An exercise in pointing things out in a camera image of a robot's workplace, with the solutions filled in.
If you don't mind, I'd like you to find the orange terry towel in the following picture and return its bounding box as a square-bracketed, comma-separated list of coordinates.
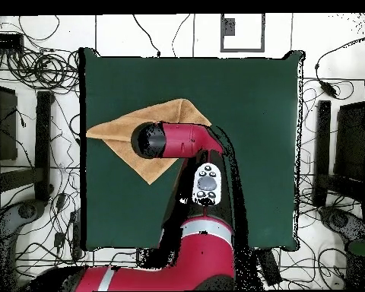
[85, 97, 213, 186]

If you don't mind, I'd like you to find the dark green tablecloth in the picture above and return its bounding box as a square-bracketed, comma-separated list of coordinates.
[78, 47, 306, 252]

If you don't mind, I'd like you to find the black power strip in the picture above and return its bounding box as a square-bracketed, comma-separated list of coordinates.
[0, 32, 24, 49]
[69, 209, 82, 259]

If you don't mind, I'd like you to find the black power brick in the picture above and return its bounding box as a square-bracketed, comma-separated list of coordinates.
[256, 249, 283, 287]

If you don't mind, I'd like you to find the black stand bar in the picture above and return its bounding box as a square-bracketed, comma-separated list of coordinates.
[312, 100, 332, 208]
[33, 90, 54, 202]

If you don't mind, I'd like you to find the black box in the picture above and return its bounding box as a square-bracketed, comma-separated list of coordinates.
[333, 100, 365, 183]
[0, 83, 19, 162]

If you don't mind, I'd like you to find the black cable with plug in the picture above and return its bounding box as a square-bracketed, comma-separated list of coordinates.
[132, 13, 162, 59]

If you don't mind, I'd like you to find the grey square frame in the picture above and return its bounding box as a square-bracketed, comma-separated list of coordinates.
[220, 13, 266, 53]

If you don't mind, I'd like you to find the black cable coil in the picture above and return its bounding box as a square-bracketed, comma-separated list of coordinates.
[5, 48, 80, 92]

